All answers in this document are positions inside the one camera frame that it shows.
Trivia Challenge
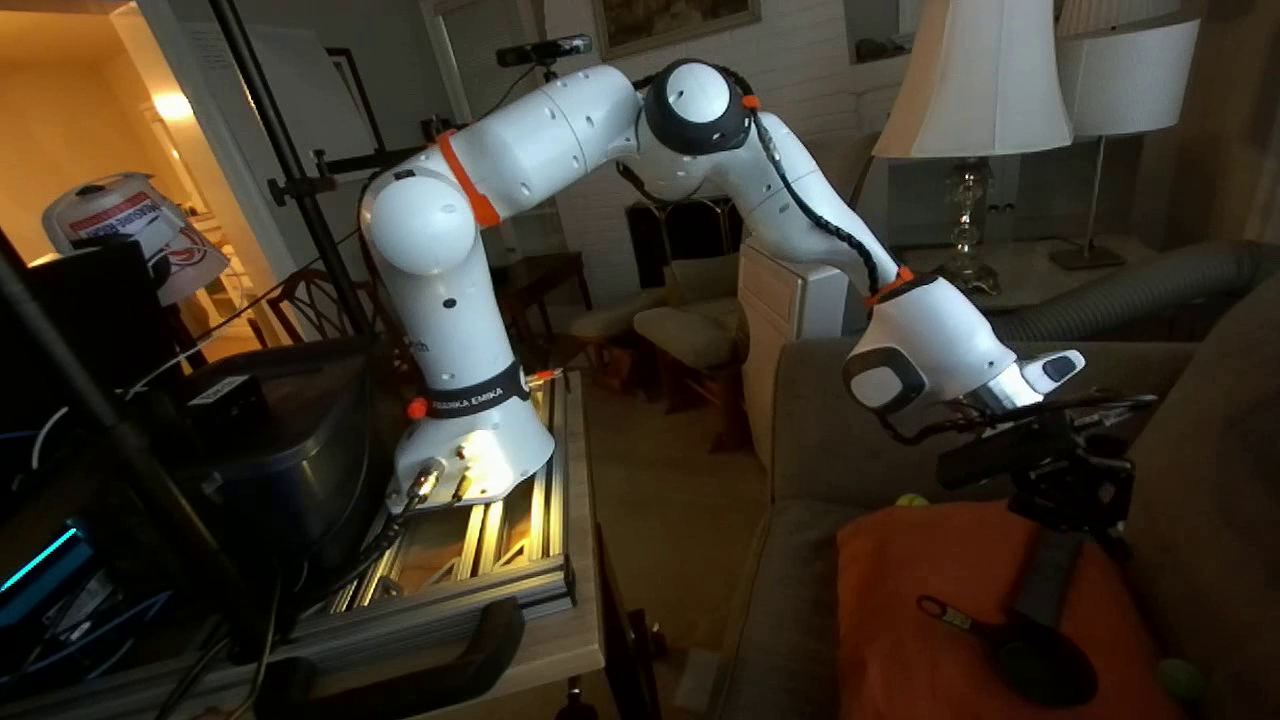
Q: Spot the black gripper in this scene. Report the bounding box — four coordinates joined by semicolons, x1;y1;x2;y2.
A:
1003;423;1139;633

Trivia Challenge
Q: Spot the black stand pole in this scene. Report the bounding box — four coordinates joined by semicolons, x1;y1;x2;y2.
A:
208;0;372;346

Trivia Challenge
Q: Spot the beige chair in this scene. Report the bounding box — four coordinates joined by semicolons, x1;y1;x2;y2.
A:
564;252;751;416

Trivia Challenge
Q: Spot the wooden robot cart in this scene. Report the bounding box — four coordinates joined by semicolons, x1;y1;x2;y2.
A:
0;370;614;720

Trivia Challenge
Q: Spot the small white table lamp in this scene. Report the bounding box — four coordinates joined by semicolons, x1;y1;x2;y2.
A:
1054;13;1205;275

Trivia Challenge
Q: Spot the framed wall picture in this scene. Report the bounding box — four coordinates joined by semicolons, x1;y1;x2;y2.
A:
590;0;769;59

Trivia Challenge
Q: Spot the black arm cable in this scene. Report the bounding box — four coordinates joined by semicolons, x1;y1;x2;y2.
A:
751;111;917;296

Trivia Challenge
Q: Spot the large white table lamp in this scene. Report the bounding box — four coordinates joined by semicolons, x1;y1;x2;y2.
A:
871;0;1081;303

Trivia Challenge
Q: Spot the grey fabric sofa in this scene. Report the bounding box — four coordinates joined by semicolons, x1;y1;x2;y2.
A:
705;237;1280;720

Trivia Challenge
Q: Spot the black camera on stand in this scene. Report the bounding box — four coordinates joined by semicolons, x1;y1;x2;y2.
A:
492;34;593;71

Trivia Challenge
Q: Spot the white sign with red print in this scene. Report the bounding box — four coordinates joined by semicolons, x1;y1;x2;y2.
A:
36;173;232;308

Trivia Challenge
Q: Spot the laptop with lit screen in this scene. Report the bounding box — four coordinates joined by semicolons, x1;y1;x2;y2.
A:
0;511;125;644

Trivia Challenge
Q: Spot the black cart handle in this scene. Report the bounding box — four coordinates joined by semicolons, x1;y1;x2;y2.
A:
253;595;533;720

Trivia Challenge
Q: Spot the black monitor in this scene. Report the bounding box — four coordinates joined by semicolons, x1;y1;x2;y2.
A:
0;233;184;444

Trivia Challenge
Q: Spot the thick dark pole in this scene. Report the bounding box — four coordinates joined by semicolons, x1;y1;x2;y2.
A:
0;258;274;658

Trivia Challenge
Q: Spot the black equipment case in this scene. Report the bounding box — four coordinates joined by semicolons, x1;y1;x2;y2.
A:
176;339;398;577

